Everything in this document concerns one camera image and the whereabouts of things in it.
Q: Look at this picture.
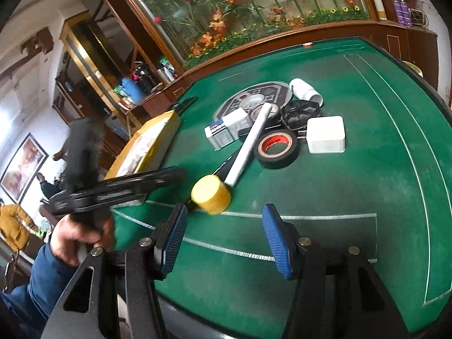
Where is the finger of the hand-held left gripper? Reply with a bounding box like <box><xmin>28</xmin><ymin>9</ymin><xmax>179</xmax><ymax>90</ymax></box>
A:
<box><xmin>106</xmin><ymin>168</ymin><xmax>188</xmax><ymax>198</ymax></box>

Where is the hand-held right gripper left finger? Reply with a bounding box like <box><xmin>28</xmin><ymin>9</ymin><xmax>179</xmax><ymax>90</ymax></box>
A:
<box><xmin>40</xmin><ymin>203</ymin><xmax>189</xmax><ymax>339</ymax></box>

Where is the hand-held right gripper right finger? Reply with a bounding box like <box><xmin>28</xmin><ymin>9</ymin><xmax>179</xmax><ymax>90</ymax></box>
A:
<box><xmin>262</xmin><ymin>204</ymin><xmax>412</xmax><ymax>339</ymax></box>

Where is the yellow storage box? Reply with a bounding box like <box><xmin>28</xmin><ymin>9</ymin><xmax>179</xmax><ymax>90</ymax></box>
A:
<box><xmin>104</xmin><ymin>109</ymin><xmax>182</xmax><ymax>205</ymax></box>

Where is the yellow tape roll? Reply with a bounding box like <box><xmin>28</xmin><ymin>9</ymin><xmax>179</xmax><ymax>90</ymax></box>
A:
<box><xmin>191</xmin><ymin>175</ymin><xmax>232</xmax><ymax>216</ymax></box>

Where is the black pen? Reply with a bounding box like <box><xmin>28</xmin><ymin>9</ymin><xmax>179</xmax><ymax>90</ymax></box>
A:
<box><xmin>237</xmin><ymin>124</ymin><xmax>283</xmax><ymax>138</ymax></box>
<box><xmin>208</xmin><ymin>148</ymin><xmax>242</xmax><ymax>184</ymax></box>

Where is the black tape roll red core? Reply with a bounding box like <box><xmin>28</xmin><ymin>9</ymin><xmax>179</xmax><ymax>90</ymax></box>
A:
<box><xmin>253</xmin><ymin>129</ymin><xmax>301</xmax><ymax>169</ymax></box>

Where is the white card with print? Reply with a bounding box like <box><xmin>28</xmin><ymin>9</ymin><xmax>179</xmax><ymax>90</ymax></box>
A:
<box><xmin>204</xmin><ymin>108</ymin><xmax>253</xmax><ymax>151</ymax></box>

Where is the white tube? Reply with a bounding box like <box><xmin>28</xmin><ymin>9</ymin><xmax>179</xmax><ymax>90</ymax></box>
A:
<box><xmin>224</xmin><ymin>103</ymin><xmax>274</xmax><ymax>188</ymax></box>

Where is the white square box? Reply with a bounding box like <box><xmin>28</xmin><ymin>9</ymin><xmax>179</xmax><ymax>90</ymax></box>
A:
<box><xmin>306</xmin><ymin>116</ymin><xmax>346</xmax><ymax>155</ymax></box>

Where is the black round plastic device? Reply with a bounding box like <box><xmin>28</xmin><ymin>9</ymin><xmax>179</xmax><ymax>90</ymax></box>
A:
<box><xmin>280</xmin><ymin>99</ymin><xmax>320</xmax><ymax>131</ymax></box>

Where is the white jar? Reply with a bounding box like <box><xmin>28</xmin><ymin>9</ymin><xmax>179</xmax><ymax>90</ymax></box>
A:
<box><xmin>289</xmin><ymin>78</ymin><xmax>323</xmax><ymax>107</ymax></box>

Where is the person's left hand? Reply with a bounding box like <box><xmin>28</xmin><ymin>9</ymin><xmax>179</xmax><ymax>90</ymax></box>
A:
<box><xmin>49</xmin><ymin>214</ymin><xmax>115</xmax><ymax>267</ymax></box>

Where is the framed picture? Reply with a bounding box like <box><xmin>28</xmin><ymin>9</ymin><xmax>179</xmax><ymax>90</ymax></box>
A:
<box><xmin>0</xmin><ymin>132</ymin><xmax>49</xmax><ymax>203</ymax></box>

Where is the blue kettle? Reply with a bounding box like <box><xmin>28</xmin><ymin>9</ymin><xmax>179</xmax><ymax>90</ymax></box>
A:
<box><xmin>120</xmin><ymin>77</ymin><xmax>145</xmax><ymax>101</ymax></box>

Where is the black phone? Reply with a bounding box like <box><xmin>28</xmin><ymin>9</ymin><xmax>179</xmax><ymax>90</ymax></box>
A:
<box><xmin>172</xmin><ymin>96</ymin><xmax>198</xmax><ymax>114</ymax></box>

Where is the wooden glass cabinet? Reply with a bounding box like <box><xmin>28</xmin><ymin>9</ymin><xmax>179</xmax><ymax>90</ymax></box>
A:
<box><xmin>53</xmin><ymin>10</ymin><xmax>142</xmax><ymax>138</ymax></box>

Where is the black thermos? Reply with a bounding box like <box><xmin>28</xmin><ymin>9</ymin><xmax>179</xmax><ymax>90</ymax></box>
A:
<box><xmin>132</xmin><ymin>62</ymin><xmax>156</xmax><ymax>90</ymax></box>

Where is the round table centre control panel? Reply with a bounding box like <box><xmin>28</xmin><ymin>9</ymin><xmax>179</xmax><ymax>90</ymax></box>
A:
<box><xmin>213</xmin><ymin>82</ymin><xmax>294</xmax><ymax>122</ymax></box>

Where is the artificial flower display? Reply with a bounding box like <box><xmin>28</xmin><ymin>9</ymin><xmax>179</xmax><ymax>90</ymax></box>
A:
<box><xmin>120</xmin><ymin>0</ymin><xmax>371</xmax><ymax>68</ymax></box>

